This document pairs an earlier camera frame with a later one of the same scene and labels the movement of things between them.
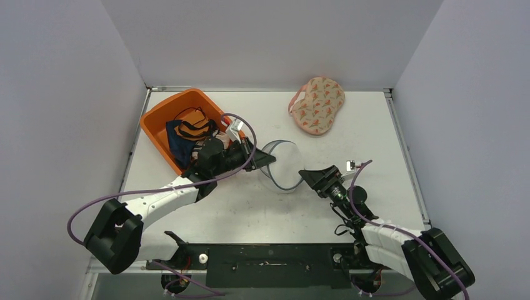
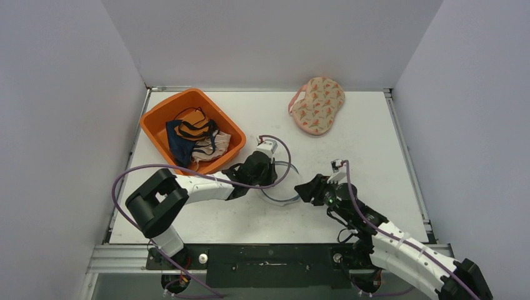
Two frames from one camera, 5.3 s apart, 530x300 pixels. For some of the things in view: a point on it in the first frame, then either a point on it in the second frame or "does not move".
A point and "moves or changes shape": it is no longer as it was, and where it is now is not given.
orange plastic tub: x=154 y=124 does not move
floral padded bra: x=314 y=105 does not move
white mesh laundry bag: x=283 y=175 moves or changes shape
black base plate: x=273 y=265 does not move
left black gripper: x=261 y=159 -> x=272 y=175
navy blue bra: x=181 y=147 does not move
